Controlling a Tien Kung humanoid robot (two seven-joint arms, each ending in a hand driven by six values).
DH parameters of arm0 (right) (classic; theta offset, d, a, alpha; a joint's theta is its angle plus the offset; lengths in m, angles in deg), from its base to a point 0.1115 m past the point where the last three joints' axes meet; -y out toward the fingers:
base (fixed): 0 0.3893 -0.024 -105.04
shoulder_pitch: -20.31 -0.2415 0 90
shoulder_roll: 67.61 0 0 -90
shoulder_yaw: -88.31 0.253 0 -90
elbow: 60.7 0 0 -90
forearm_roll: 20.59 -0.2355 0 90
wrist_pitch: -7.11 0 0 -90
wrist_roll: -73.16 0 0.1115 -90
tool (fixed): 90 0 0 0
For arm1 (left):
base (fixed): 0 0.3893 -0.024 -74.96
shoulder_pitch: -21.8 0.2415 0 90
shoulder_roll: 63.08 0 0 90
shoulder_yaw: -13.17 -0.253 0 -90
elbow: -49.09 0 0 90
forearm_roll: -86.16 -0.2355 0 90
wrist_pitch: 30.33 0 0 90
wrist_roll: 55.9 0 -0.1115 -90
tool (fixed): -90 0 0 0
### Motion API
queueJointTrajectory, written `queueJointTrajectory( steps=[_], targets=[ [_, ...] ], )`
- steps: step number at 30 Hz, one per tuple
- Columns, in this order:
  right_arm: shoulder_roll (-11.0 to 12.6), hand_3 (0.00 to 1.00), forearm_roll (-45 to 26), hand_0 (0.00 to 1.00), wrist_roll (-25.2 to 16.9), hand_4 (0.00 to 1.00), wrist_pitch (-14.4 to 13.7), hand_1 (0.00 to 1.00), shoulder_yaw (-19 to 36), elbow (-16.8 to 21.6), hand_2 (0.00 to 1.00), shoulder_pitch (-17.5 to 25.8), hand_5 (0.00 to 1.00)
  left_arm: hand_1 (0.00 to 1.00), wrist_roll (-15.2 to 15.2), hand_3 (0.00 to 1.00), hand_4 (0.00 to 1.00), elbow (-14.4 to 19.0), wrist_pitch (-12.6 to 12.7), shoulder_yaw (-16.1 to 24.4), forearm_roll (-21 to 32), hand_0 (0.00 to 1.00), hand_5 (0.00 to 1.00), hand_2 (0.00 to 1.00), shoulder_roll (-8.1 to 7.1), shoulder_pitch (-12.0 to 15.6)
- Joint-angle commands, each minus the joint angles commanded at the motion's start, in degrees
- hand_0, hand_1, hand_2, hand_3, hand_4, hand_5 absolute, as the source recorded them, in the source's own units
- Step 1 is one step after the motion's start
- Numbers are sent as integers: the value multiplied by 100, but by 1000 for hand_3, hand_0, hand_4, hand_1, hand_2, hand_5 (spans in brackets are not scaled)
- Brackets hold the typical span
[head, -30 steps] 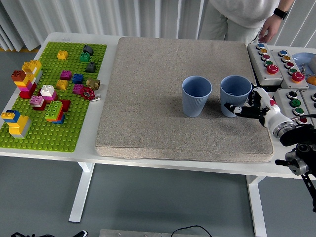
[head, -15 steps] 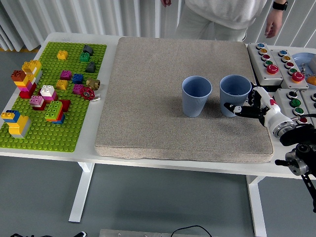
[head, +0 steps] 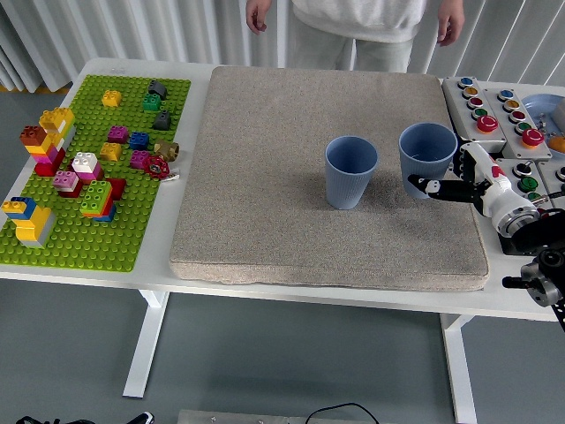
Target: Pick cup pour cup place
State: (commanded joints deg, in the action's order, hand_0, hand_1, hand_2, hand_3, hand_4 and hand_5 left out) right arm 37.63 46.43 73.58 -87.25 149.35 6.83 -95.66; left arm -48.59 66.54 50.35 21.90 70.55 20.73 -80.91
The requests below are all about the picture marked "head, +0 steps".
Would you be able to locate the brass valve red handwheel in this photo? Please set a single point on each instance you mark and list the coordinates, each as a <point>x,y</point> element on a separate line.
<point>155,167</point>

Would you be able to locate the white table leg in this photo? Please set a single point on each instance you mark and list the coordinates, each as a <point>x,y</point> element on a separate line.
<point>145,344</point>
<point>459,375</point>

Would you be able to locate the yellow white brick tower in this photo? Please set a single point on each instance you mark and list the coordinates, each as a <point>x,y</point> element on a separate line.
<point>56,119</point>

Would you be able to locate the green studded baseplate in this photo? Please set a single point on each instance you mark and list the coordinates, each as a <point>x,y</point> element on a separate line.
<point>88,247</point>

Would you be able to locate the grey button control box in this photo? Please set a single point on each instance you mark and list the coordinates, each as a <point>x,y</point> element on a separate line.
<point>549,174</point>

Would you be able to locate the brown yellow pink brick tower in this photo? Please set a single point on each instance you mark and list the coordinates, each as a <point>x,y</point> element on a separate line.
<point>39,152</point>

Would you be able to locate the yellow toy brick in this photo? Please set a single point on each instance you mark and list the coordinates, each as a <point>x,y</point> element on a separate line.
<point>111,99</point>
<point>110,152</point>

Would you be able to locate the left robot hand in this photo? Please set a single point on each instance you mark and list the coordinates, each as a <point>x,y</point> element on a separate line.
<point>145,417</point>

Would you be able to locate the green toy brick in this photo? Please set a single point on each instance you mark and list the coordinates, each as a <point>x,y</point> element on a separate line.
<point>152,102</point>

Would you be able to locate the yellow blue grey brick stack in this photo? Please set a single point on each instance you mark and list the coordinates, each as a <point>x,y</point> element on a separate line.
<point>28,225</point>

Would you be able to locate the orange round item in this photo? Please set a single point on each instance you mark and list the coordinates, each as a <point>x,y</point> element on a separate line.
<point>558,143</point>

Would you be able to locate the grey five-button control box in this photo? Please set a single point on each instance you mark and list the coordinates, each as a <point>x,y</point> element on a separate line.
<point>507,132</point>
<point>454,101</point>

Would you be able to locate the red toy brick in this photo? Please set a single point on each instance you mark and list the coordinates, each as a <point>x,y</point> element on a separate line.
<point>118,187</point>

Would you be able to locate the magenta toy brick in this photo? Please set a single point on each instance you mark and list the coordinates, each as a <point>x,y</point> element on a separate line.
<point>139,160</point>
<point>118,134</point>

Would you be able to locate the person's left hand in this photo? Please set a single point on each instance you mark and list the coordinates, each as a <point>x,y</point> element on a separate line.
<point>451,22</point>

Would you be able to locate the grey four-button control box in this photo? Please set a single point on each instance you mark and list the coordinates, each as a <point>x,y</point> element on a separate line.
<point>514,165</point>

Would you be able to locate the grey sloped brick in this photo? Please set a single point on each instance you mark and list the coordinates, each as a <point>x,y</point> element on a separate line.
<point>162,121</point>

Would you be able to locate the person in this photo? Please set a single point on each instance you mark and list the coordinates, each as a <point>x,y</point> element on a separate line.
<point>353,26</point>

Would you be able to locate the grey-brown cushion mat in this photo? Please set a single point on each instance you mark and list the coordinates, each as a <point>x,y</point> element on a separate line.
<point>265,176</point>

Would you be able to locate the small metal parts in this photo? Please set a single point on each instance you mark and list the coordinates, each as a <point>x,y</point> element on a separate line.
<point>545,121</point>

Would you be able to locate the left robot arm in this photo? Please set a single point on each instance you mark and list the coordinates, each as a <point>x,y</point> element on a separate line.
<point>22,418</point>

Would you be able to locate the pink red brick stack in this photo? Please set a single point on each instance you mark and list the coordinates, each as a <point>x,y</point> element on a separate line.
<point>66,181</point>

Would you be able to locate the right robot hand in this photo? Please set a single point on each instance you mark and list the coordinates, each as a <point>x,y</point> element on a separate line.
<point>494,190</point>

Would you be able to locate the light blue plate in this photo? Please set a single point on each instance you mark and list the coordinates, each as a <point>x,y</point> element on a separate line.
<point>532,106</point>

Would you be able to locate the blue toy brick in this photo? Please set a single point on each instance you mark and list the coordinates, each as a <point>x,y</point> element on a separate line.
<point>139,141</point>

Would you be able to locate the green orange blue brick stack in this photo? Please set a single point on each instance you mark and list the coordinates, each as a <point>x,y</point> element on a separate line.
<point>97,196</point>

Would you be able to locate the person's right hand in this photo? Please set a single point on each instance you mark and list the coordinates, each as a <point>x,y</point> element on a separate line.
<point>257,17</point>

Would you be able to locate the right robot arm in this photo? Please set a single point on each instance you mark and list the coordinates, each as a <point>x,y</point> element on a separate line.
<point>534,234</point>

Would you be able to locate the white pink brick stack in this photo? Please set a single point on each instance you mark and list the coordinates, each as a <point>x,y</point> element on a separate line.
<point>86,165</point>

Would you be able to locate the blue ribbed cup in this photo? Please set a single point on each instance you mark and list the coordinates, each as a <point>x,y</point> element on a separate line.
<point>424,170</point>
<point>348,185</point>

